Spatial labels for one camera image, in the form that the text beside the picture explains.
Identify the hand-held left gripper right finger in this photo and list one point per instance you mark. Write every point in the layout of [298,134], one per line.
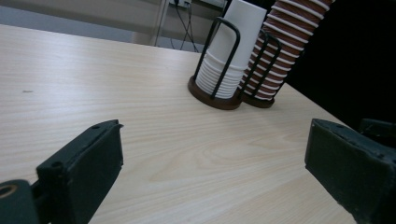
[351,168]

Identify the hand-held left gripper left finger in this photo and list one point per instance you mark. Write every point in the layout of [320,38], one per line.
[84,168]

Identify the stack of white cups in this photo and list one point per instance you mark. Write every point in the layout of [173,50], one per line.
[239,37]

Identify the stack of brown ribbed cups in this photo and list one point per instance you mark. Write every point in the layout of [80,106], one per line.
[291,25]

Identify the white metal post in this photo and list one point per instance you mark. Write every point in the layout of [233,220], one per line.
[160,21]

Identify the white power strip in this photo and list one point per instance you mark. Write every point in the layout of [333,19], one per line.
[183,2]

